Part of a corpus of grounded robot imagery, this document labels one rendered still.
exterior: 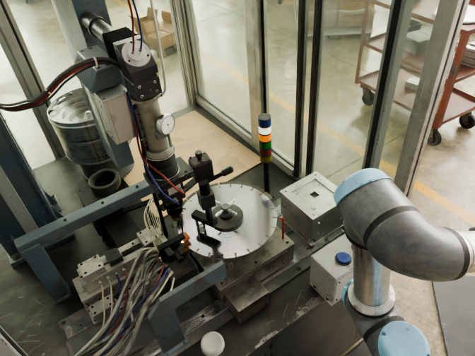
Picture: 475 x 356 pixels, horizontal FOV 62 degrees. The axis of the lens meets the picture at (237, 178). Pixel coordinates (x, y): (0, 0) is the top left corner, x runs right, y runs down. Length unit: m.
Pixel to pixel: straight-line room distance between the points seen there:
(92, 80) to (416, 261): 0.76
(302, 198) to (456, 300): 1.21
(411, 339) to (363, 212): 0.42
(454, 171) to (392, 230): 2.45
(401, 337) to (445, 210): 1.84
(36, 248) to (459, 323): 1.91
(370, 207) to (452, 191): 2.25
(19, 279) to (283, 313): 0.95
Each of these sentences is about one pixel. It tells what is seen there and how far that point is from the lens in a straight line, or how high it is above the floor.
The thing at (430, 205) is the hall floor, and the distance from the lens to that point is 2.84.
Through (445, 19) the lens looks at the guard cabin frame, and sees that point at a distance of 1.05.
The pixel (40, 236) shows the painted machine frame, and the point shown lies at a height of 1.04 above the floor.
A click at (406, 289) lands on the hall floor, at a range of 2.38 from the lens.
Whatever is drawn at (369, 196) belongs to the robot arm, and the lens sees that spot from 0.77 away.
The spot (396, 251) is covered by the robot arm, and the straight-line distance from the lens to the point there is 0.73.
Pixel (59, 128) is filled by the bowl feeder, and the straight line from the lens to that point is 1.71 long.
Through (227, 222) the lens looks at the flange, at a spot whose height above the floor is 0.96.
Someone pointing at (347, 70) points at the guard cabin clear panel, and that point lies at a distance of 1.30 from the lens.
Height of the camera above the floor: 1.91
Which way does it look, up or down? 41 degrees down
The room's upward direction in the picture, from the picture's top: 6 degrees counter-clockwise
